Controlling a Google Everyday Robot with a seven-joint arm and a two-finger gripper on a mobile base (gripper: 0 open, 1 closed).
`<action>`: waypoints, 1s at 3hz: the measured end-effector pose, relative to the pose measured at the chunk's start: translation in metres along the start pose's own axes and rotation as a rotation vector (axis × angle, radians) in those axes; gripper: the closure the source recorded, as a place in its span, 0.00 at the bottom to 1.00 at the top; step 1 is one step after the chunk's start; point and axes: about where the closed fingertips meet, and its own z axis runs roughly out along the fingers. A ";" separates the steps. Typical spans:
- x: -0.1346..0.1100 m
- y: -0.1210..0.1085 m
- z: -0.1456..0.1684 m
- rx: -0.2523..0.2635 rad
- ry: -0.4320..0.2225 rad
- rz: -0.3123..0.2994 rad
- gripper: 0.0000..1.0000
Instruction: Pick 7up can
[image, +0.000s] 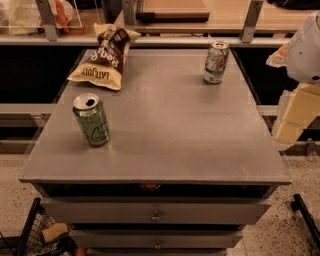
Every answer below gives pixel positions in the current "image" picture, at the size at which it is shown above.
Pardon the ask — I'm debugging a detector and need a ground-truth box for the lower grey drawer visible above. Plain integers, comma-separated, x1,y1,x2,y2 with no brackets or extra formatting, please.
71,230,242,249

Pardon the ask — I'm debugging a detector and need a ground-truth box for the red object in cabinet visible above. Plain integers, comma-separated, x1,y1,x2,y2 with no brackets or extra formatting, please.
141,183,161,191

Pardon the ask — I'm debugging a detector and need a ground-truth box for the black frame bar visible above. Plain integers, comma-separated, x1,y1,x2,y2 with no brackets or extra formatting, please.
291,194,320,250

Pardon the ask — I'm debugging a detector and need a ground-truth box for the black wire basket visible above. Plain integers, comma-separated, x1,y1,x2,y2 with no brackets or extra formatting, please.
0,198,76,256

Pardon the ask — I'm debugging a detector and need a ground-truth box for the brown yellow chip bag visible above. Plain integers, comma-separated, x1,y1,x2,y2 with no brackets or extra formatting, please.
68,24,140,91

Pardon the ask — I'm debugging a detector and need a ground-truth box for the white green 7up can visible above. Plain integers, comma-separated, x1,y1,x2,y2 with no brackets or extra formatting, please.
203,41,229,84

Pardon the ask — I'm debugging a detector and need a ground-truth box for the grey drawer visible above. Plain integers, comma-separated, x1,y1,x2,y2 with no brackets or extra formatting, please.
71,230,242,249
42,198,270,225

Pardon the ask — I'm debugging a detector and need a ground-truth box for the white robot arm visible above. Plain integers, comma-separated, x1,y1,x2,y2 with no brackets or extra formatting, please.
266,11,320,150

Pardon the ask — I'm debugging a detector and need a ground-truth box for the yellow sponge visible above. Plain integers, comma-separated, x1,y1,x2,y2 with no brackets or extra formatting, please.
42,223,68,243

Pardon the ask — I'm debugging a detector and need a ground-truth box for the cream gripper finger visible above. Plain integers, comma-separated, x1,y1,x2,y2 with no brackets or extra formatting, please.
266,43,289,68
273,83,320,145

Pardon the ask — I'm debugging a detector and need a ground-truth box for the dark flat tray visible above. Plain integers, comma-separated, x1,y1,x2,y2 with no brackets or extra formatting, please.
135,0,210,23

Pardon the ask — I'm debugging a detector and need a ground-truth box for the grey drawer cabinet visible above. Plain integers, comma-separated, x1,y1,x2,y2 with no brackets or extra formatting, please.
20,49,291,256

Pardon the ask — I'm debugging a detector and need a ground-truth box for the clear plastic container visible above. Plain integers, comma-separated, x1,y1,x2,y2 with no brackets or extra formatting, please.
0,0,83,35

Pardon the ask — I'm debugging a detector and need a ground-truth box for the upper grey drawer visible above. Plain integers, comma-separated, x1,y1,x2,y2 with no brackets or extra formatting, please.
42,198,270,225

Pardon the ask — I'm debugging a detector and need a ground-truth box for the green soda can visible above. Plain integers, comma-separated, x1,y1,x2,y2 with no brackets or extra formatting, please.
73,93,110,147

